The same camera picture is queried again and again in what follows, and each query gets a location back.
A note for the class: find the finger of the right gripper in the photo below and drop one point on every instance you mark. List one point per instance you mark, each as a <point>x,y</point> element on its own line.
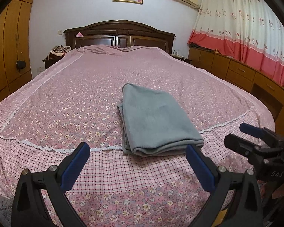
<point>269,137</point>
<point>254,153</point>

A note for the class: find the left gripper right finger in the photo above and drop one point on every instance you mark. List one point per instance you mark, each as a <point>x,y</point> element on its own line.
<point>205,170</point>

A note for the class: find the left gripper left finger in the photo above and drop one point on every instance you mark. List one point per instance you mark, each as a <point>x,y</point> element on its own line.
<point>71,166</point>

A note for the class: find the wooden drawer cabinet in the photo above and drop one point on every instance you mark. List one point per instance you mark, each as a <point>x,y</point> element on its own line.
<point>245,77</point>

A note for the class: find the black device on wardrobe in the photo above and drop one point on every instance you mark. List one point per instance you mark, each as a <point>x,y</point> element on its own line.
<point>20,65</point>

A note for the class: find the wooden wardrobe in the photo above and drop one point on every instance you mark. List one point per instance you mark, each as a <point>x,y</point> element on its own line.
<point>14,46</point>

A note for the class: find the clothes pile on nightstand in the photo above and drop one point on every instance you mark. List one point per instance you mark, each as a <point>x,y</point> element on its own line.
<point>58,52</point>

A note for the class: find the cream and red curtain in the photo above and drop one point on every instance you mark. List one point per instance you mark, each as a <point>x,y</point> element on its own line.
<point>246,30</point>

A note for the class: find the pink item on headboard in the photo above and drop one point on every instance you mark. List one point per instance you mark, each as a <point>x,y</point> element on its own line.
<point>78,35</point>

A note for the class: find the dark wooden headboard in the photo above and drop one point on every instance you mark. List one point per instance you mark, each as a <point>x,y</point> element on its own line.
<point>120,33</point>

